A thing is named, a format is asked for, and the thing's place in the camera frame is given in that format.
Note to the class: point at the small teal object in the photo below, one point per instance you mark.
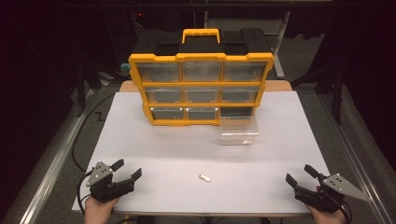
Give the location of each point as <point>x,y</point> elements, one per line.
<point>125,69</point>

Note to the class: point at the clear plastic drawer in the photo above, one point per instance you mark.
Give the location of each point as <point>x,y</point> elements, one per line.
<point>238,138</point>

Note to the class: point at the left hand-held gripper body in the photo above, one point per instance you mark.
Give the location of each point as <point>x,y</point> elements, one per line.
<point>109,189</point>

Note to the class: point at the aluminium floor rail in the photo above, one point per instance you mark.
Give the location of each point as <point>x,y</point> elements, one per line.
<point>53,165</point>
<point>358,155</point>

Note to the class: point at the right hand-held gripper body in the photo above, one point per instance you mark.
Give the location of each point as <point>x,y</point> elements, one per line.
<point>323,196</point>

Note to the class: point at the person's right hand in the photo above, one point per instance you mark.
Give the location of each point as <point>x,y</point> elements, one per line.
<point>327,217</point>

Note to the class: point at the set of clear cabinet drawers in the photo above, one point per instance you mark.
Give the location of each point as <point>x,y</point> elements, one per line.
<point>158,72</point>

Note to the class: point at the person's left hand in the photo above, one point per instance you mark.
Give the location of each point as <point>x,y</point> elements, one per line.
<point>97,211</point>

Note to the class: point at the grey metal stand post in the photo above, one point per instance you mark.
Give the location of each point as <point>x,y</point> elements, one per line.
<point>281,40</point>

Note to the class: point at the small white rectangular piece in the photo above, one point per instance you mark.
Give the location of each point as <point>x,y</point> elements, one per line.
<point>205,178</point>

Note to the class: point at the yellow and black organizer cabinet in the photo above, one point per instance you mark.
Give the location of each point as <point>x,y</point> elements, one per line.
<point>199,84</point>

